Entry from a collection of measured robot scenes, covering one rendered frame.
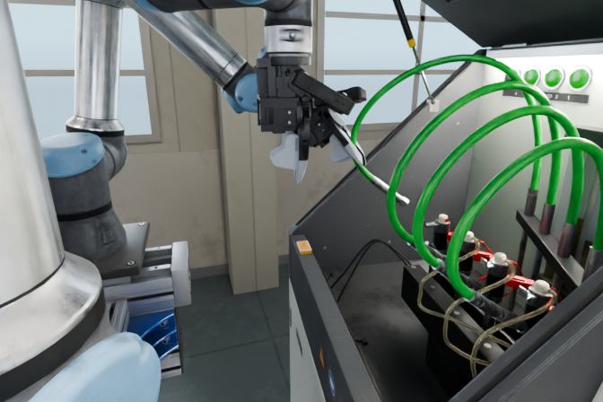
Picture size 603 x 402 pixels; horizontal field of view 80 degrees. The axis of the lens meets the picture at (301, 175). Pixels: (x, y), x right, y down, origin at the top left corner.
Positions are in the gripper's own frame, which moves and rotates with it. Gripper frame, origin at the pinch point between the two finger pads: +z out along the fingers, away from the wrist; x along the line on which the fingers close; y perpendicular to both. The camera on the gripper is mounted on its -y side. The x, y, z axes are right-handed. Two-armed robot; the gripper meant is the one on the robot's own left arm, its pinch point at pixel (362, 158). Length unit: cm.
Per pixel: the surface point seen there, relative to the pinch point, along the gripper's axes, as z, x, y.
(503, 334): 39.4, 11.6, -3.5
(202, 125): -96, -102, 89
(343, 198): 2.5, -18.5, 15.0
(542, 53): 4.0, -13.5, -41.5
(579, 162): 22.8, 11.6, -28.1
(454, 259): 22.1, 30.2, -7.7
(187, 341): 8, -68, 149
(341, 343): 26.1, 20.7, 17.7
